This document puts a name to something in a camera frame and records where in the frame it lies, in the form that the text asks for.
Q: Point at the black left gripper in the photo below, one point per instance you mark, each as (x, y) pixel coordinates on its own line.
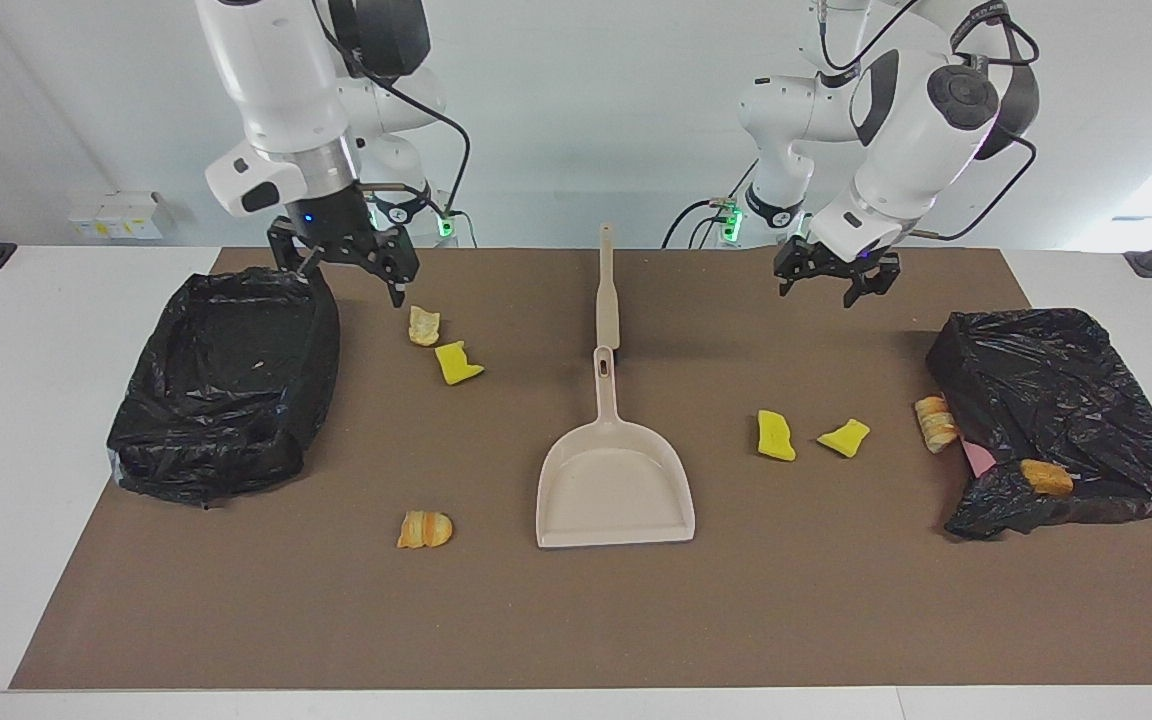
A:
(836, 262)

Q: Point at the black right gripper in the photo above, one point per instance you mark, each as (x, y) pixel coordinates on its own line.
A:
(336, 225)

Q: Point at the pale toast piece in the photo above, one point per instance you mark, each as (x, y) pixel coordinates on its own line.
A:
(424, 326)

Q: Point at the notched yellow sponge piece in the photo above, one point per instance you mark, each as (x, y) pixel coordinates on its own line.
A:
(456, 364)

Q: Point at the triangular yellow sponge piece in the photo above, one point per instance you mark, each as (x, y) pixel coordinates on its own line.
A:
(844, 438)

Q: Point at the rectangular yellow sponge piece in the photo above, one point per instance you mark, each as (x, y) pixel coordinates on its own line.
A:
(776, 436)

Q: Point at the sliced tan bread piece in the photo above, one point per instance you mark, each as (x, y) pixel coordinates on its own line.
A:
(936, 424)

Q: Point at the beige hand brush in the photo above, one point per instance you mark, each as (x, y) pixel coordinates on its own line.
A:
(608, 300)

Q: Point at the orange striped croissant piece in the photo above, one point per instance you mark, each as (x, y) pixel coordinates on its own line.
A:
(425, 530)

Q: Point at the beige plastic dustpan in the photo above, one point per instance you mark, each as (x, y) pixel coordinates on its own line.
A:
(616, 490)

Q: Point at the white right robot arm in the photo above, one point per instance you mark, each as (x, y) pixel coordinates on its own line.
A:
(276, 80)

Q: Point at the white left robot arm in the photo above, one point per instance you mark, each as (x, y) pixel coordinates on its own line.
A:
(906, 140)

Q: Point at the open black bag lined bin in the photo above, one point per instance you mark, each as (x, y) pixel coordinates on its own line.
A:
(226, 400)

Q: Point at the pink plastic bin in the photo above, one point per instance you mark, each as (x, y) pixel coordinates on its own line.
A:
(981, 460)

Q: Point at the crumpled black trash bag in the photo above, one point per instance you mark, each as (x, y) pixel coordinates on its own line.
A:
(1066, 390)

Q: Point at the golden brown bread chunk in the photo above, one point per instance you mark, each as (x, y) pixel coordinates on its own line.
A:
(1046, 477)

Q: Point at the brown table mat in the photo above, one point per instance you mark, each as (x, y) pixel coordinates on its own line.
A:
(736, 600)

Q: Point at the white wall socket box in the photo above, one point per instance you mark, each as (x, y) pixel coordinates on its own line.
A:
(116, 215)

